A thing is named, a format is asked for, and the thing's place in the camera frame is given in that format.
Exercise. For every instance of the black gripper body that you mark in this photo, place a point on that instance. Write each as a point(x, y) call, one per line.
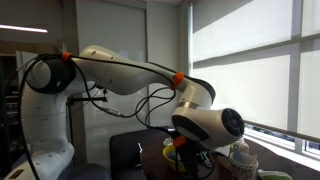
point(190, 160)

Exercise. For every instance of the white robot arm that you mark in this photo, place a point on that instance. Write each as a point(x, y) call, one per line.
point(116, 73)

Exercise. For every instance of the yellow bowl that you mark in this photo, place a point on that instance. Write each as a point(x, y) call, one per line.
point(168, 156)

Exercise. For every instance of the white patterned plate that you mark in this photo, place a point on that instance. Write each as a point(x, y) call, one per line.
point(167, 142)

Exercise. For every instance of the blue spoon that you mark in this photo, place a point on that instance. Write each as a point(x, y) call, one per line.
point(237, 154)

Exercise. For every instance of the black upholstered chair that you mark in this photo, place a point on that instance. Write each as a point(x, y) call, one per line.
point(128, 150)

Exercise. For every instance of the white green container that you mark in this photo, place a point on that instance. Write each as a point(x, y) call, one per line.
point(274, 175)

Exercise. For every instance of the blue-grey chair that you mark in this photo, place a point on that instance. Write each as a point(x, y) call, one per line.
point(86, 172)

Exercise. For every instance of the wide white roller blind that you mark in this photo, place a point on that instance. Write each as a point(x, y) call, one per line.
point(243, 66)

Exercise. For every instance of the narrow white roller blind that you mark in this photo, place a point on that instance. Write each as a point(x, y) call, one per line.
point(310, 83)

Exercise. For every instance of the ceiling light strip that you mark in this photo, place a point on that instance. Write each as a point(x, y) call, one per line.
point(23, 29)

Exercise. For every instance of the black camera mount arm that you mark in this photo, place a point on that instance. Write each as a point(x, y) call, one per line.
point(87, 99)

